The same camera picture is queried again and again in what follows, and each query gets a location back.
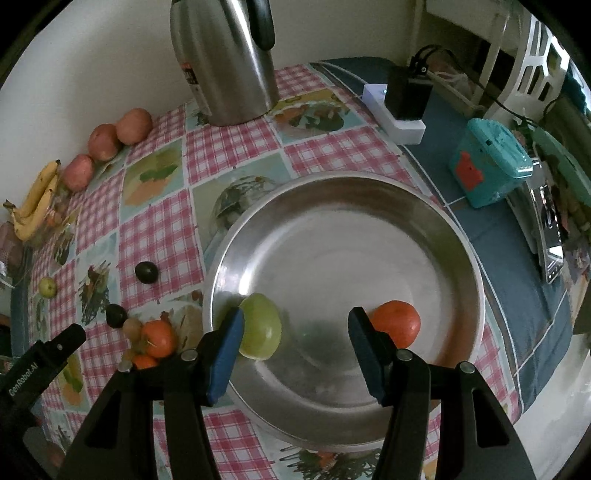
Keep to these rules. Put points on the pink checked printed tablecloth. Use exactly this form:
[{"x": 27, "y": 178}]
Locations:
[{"x": 152, "y": 230}]

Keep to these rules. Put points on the round steel plate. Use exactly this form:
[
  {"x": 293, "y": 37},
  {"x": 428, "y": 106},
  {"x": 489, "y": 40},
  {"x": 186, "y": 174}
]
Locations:
[{"x": 332, "y": 254}]

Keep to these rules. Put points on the green apple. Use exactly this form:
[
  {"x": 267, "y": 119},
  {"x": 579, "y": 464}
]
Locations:
[{"x": 263, "y": 327}]

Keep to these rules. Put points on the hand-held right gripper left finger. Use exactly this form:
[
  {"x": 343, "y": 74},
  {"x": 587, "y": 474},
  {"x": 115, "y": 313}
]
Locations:
[{"x": 226, "y": 355}]

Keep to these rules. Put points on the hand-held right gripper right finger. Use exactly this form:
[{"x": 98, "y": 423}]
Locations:
[{"x": 367, "y": 360}]

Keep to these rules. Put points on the stainless steel thermos jug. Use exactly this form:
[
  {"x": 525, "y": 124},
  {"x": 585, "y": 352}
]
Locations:
[{"x": 221, "y": 55}]

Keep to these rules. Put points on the clear glass bowl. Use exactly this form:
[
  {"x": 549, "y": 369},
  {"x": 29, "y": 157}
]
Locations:
[{"x": 57, "y": 221}]

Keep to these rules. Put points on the small orange tangerine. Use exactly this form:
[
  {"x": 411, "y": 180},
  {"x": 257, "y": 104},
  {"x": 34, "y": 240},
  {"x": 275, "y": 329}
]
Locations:
[{"x": 144, "y": 361}]

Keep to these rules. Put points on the small green guava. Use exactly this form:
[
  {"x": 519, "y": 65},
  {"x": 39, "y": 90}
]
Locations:
[{"x": 47, "y": 286}]

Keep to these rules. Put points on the red apple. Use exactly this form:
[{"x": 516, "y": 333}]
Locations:
[
  {"x": 78, "y": 172},
  {"x": 134, "y": 125},
  {"x": 104, "y": 141}
]

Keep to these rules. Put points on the white plastic chair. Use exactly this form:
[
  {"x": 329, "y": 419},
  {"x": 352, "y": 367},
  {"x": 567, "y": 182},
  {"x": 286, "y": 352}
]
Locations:
[{"x": 531, "y": 60}]

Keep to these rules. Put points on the silver foil pack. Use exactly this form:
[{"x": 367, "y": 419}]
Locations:
[{"x": 547, "y": 230}]

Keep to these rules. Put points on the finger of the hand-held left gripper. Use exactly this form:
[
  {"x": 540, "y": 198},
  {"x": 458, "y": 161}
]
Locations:
[{"x": 62, "y": 348}]

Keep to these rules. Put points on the small brown fruit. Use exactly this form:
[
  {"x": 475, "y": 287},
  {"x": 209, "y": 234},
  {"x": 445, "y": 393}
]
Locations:
[{"x": 132, "y": 326}]

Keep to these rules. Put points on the teal plastic box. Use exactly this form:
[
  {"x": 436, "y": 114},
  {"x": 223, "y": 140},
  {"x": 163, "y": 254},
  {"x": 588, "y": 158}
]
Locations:
[{"x": 489, "y": 161}]

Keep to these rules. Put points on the black power adapter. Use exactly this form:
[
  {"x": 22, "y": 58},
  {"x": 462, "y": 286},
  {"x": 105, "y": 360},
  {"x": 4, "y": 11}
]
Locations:
[{"x": 408, "y": 97}]

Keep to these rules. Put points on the dark round plum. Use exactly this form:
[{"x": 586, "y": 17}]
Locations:
[
  {"x": 146, "y": 272},
  {"x": 116, "y": 315}
]

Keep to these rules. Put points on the yellow banana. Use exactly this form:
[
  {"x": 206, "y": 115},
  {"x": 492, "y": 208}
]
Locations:
[
  {"x": 39, "y": 187},
  {"x": 39, "y": 214}
]

